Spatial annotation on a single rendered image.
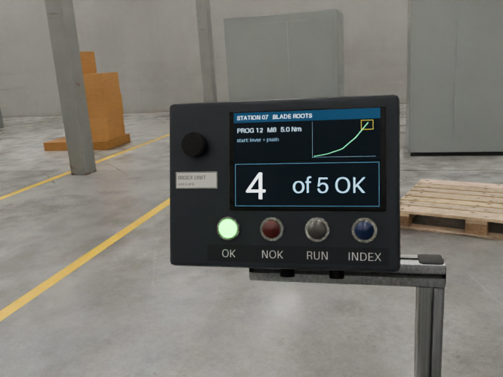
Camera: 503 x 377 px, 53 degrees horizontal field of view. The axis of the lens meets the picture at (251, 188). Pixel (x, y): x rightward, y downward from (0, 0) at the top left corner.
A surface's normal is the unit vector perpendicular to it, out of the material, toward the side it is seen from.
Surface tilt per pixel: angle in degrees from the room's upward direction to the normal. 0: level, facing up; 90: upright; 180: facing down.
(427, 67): 90
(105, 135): 90
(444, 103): 90
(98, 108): 90
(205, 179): 75
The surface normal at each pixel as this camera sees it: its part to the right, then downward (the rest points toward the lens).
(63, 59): -0.26, 0.26
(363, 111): -0.22, 0.00
